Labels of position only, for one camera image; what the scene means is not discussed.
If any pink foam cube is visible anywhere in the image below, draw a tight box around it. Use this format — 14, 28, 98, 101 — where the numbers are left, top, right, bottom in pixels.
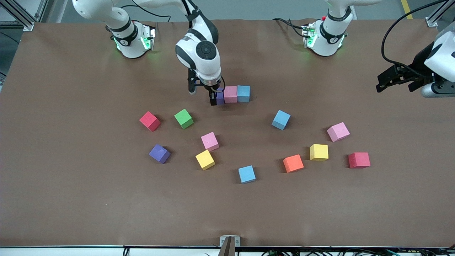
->
200, 132, 220, 152
327, 122, 351, 143
224, 86, 238, 103

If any blue foam cube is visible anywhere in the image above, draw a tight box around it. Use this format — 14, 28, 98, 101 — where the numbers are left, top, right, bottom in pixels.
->
238, 165, 256, 184
271, 110, 291, 130
237, 85, 251, 103

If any yellow foam cube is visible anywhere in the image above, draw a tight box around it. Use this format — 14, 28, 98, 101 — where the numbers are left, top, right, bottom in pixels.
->
195, 149, 216, 171
309, 144, 329, 162

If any green foam cube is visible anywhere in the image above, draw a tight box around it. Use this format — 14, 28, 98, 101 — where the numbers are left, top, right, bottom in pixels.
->
174, 108, 194, 130

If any red foam cube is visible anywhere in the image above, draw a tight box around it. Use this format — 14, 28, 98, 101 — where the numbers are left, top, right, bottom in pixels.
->
348, 152, 371, 169
139, 111, 161, 132

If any orange foam cube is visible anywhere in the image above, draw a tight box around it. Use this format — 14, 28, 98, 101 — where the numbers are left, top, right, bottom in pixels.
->
283, 154, 305, 174

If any brown table mat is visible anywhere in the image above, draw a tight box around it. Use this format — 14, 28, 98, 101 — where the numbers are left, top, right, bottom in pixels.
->
0, 18, 455, 247

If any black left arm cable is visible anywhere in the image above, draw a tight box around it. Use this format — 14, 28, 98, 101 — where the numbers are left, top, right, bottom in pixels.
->
381, 0, 446, 68

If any aluminium frame profile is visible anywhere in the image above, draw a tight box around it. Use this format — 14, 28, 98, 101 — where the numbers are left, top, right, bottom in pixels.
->
426, 0, 455, 27
34, 0, 50, 22
0, 0, 36, 32

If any black base cable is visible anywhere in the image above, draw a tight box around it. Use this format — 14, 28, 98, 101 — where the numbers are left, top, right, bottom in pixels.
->
272, 17, 307, 39

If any silver metal mount bracket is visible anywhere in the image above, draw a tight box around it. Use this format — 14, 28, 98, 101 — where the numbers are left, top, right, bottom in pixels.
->
220, 235, 241, 247

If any white table edge rail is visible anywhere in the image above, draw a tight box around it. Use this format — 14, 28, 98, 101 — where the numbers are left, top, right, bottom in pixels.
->
0, 245, 455, 256

